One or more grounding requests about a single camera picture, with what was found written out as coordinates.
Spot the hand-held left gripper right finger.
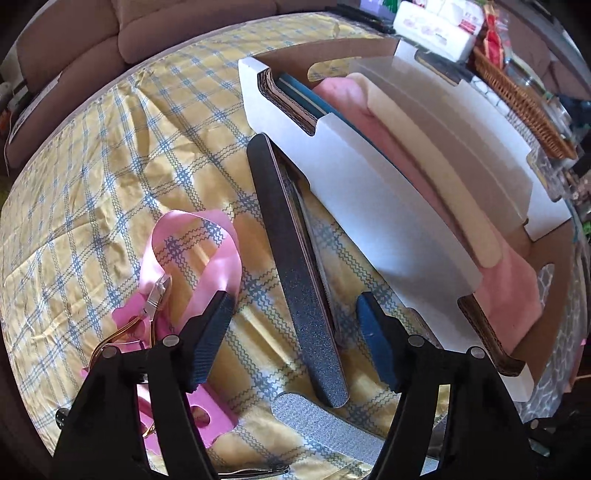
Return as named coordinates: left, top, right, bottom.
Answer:
left=355, top=292, right=539, bottom=480

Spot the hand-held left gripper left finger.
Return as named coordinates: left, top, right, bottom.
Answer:
left=51, top=291, right=238, bottom=480

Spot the dark grit nail file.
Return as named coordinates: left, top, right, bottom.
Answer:
left=247, top=134, right=349, bottom=409

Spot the white nail file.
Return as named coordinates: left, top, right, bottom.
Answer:
left=271, top=392, right=386, bottom=464

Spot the silver nail clipper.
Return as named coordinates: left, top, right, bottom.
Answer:
left=217, top=465, right=291, bottom=478

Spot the pink fleece headband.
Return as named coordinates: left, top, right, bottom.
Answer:
left=314, top=76, right=541, bottom=352

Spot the white cardboard box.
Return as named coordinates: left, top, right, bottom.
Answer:
left=238, top=37, right=575, bottom=402

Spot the gold cuticle nipper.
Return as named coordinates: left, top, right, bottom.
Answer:
left=88, top=273, right=174, bottom=370

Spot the pink satin ribbon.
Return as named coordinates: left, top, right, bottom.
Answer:
left=139, top=210, right=243, bottom=342

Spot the yellow plaid cloth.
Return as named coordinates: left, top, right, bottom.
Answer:
left=0, top=14, right=462, bottom=480

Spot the wicker basket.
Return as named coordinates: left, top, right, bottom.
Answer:
left=471, top=46, right=578, bottom=160

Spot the paper leaflet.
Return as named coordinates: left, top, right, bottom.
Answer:
left=7, top=76, right=63, bottom=144

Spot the white tissue pack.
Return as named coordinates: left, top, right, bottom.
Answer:
left=394, top=2, right=476, bottom=61

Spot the brown sofa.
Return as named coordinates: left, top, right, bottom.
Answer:
left=0, top=0, right=324, bottom=171

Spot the black remote control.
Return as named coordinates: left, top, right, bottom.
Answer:
left=335, top=4, right=397, bottom=34

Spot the red snack bag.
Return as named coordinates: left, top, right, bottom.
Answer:
left=480, top=14, right=509, bottom=61

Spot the red printed tissue pack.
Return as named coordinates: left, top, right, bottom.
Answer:
left=427, top=0, right=486, bottom=28

